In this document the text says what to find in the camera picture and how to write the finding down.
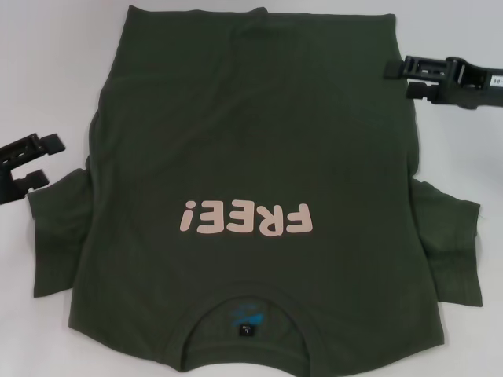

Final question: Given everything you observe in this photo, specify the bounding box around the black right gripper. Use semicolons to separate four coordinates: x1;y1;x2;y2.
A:
384;54;503;111

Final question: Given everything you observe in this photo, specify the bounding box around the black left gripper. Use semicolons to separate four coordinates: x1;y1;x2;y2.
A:
0;132;68;206

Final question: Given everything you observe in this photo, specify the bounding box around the dark green FREE t-shirt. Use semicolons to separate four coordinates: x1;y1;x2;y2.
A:
25;4;485;377

